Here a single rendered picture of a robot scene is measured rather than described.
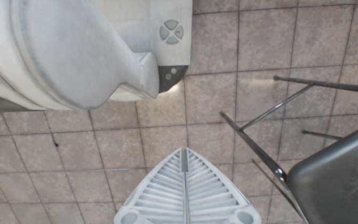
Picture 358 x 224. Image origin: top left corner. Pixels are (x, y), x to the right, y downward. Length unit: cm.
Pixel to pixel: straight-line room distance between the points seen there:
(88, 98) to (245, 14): 94
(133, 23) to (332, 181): 78
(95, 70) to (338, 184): 58
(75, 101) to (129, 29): 50
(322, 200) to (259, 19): 88
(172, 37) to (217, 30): 39
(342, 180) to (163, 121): 82
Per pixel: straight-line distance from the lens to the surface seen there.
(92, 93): 21
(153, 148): 106
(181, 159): 16
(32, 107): 23
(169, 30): 61
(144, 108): 96
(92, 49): 22
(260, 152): 59
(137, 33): 65
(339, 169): 52
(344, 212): 64
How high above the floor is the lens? 89
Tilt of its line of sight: 74 degrees down
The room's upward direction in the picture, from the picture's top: 177 degrees counter-clockwise
